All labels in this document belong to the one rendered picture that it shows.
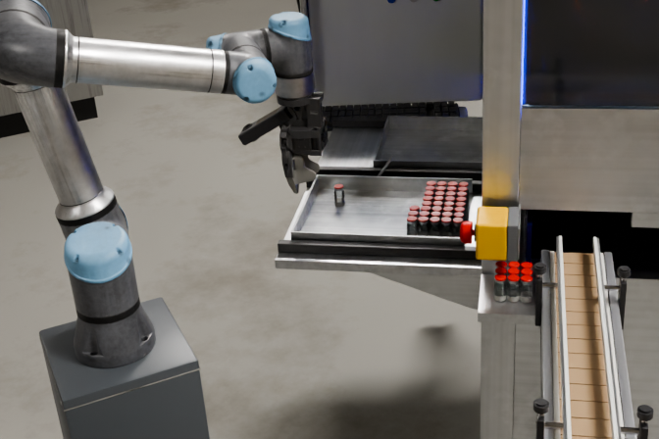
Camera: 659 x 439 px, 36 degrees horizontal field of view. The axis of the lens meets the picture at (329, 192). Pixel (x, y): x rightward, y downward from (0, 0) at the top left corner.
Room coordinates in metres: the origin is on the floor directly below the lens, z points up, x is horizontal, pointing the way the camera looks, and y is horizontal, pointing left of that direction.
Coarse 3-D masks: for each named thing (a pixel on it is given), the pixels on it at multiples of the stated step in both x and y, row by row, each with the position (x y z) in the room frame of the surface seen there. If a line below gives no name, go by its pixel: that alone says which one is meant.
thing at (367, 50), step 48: (336, 0) 2.66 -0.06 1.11; (384, 0) 2.65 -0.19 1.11; (432, 0) 2.64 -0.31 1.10; (480, 0) 2.63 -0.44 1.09; (336, 48) 2.66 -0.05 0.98; (384, 48) 2.65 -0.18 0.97; (432, 48) 2.64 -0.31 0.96; (480, 48) 2.63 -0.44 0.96; (336, 96) 2.66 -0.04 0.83; (384, 96) 2.65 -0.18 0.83; (432, 96) 2.64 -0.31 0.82; (480, 96) 2.63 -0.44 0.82
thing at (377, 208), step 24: (312, 192) 1.92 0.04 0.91; (360, 192) 1.95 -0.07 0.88; (384, 192) 1.95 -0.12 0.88; (408, 192) 1.94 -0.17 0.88; (312, 216) 1.86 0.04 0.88; (336, 216) 1.85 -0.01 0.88; (360, 216) 1.84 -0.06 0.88; (384, 216) 1.84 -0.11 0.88; (312, 240) 1.73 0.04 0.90; (336, 240) 1.72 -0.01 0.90; (360, 240) 1.71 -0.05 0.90; (384, 240) 1.70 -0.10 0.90; (408, 240) 1.69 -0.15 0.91; (432, 240) 1.68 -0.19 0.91; (456, 240) 1.67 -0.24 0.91
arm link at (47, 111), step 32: (0, 0) 1.70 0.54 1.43; (32, 0) 1.72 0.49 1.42; (32, 96) 1.65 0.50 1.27; (64, 96) 1.69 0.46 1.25; (32, 128) 1.66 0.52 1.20; (64, 128) 1.67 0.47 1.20; (64, 160) 1.66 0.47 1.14; (64, 192) 1.66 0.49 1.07; (96, 192) 1.68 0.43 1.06; (64, 224) 1.66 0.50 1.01
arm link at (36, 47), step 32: (0, 32) 1.56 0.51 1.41; (32, 32) 1.56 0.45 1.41; (64, 32) 1.57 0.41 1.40; (0, 64) 1.54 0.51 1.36; (32, 64) 1.53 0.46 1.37; (64, 64) 1.53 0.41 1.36; (96, 64) 1.56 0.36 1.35; (128, 64) 1.57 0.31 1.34; (160, 64) 1.58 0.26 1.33; (192, 64) 1.60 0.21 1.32; (224, 64) 1.61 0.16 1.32; (256, 64) 1.60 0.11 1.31; (256, 96) 1.59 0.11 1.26
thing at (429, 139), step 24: (408, 120) 2.28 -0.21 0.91; (432, 120) 2.27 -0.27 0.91; (456, 120) 2.26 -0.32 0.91; (480, 120) 2.25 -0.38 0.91; (384, 144) 2.20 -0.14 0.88; (408, 144) 2.19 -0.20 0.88; (432, 144) 2.18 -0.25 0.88; (456, 144) 2.17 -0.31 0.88; (480, 144) 2.16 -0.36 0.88; (432, 168) 2.02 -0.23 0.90; (456, 168) 2.00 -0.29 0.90; (480, 168) 1.99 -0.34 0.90
